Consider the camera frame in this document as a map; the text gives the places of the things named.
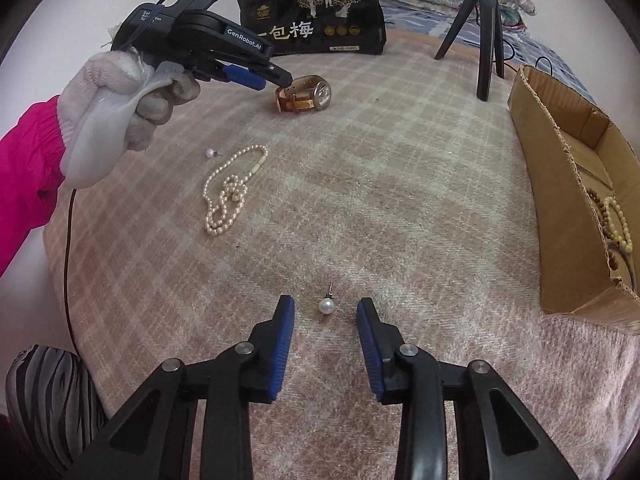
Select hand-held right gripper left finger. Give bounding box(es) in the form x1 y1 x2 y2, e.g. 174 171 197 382
75 295 296 480

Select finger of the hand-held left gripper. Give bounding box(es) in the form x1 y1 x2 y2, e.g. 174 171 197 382
200 62 267 91
220 55 294 87

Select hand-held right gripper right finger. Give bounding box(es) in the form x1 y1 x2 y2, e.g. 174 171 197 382
356 297 581 480

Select brown strap wristwatch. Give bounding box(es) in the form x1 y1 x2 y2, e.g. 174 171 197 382
275 75 332 113

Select pearl necklace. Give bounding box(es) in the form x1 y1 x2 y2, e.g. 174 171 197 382
202 144 268 235

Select cardboard box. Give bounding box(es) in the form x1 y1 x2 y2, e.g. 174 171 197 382
507 65 640 336

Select wooden bead necklace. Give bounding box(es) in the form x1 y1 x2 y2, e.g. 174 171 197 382
585 187 636 271

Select pale green bead bracelet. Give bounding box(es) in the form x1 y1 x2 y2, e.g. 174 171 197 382
600 197 635 252

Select person's left forearm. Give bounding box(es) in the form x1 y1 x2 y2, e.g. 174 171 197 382
0 95 68 278

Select person's left hand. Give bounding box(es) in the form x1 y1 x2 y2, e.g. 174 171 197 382
57 51 201 152

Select black snack bag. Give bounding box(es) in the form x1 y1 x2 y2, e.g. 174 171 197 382
236 0 387 57

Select plaid pink blanket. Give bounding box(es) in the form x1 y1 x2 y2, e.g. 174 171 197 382
42 27 640 480

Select black tripod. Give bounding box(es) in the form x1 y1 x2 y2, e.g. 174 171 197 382
434 0 506 102

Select person's striped pants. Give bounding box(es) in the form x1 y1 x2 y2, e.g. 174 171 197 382
5 344 108 478

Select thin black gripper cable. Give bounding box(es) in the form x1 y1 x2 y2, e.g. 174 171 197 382
62 185 79 352

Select black ring light cable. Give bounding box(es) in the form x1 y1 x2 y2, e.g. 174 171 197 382
500 35 556 81

